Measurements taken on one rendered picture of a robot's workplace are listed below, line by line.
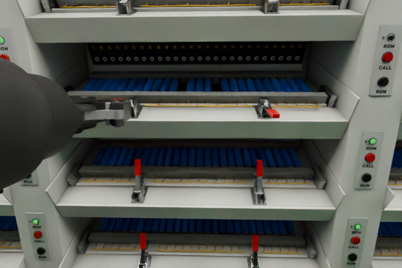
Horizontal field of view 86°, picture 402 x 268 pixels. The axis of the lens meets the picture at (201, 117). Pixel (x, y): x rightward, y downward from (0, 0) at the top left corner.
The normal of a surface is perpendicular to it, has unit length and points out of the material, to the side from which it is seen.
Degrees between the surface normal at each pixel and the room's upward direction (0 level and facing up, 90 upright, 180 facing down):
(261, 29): 112
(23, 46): 90
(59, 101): 67
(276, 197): 22
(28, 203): 90
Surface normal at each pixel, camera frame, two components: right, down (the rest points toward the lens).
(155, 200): -0.01, -0.82
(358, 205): -0.03, 0.22
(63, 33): -0.03, 0.57
